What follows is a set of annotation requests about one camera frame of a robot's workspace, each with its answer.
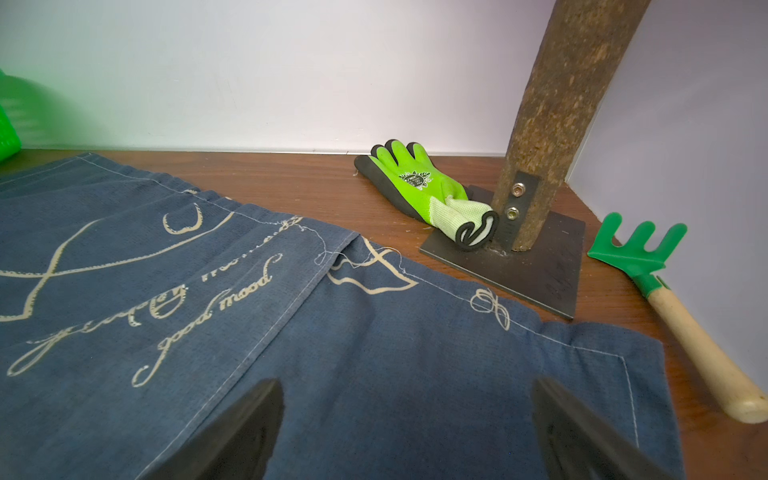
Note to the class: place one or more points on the green plastic basket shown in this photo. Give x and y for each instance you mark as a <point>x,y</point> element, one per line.
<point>10,140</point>

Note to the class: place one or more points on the green and black work glove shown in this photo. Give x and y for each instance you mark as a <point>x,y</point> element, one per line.
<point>407,178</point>

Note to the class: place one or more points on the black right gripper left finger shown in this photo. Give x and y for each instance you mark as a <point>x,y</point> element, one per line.
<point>237,445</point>

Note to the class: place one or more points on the blue printed pillowcase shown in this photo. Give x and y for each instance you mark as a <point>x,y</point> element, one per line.
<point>136,308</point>

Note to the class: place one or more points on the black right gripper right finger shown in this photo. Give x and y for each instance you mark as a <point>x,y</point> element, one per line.
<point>576,443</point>

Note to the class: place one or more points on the pink artificial blossom tree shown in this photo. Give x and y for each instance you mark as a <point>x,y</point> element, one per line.
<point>536,253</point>

